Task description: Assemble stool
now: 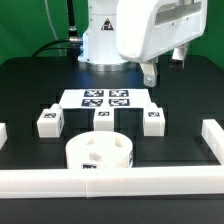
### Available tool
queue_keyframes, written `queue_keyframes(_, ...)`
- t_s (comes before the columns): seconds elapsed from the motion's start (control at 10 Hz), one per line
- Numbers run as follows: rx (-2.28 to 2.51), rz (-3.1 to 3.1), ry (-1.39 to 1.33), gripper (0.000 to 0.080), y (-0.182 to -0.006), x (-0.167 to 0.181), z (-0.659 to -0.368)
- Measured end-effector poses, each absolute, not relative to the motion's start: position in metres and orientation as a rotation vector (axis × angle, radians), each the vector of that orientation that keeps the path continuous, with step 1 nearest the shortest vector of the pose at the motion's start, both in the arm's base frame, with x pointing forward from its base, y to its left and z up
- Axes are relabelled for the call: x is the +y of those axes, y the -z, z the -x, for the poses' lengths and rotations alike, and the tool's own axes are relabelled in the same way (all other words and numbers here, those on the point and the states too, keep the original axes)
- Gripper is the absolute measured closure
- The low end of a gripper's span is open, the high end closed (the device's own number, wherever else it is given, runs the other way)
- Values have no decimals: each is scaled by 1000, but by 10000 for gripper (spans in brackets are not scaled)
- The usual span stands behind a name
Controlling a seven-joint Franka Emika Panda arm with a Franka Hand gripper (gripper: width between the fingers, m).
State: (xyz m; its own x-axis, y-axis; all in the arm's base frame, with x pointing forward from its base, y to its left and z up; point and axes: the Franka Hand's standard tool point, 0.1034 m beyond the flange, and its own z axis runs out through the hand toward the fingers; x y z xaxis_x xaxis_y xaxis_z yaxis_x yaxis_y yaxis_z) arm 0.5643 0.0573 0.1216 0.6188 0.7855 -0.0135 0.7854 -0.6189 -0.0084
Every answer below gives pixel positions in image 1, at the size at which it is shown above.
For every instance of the white front fence bar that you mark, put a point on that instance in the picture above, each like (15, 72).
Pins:
(53, 183)

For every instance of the white fence bar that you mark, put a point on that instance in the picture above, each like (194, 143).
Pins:
(213, 134)
(53, 183)
(3, 134)

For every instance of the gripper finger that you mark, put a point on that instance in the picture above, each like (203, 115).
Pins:
(178, 57)
(150, 72)

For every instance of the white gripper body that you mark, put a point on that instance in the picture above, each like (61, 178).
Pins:
(149, 28)

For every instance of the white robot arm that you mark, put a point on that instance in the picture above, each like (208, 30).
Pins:
(100, 51)

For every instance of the white right fence bar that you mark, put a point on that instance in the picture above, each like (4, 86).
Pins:
(213, 134)

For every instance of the white left fence bar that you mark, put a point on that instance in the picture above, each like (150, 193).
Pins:
(3, 134)

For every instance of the white marker sheet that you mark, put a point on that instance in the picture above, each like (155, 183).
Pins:
(115, 98)

